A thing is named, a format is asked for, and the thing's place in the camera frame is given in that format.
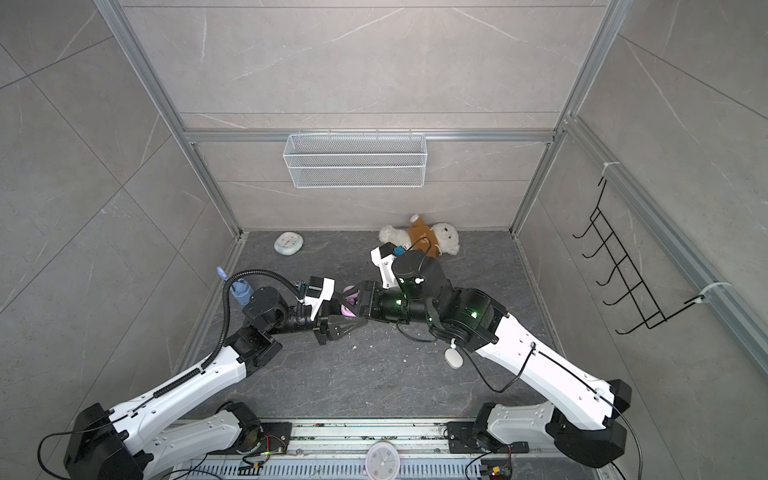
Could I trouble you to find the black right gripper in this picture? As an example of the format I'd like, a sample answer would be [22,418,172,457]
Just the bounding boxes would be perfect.
[339,279,440,326]

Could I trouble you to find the pink oval earbud case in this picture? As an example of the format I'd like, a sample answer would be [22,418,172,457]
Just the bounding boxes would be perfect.
[339,285,359,317]

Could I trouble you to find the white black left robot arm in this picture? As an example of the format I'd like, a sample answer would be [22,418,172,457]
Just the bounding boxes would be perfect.
[62,269,363,479]

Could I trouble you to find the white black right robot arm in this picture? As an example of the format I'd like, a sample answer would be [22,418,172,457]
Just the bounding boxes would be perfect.
[340,243,637,468]

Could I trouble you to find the white teddy bear brown hoodie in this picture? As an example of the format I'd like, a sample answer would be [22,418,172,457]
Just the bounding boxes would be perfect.
[379,214,460,258]

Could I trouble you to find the light blue round clock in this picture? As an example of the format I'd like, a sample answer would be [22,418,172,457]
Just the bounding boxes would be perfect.
[273,231,304,256]

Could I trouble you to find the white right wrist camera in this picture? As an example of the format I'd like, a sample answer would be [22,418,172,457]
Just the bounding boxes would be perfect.
[371,242,405,290]

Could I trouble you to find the white wire mesh basket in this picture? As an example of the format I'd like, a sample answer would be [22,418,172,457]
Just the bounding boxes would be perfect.
[283,133,428,188]

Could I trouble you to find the black wire hook rack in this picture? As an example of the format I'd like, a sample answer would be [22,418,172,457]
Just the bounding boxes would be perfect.
[571,177,706,336]

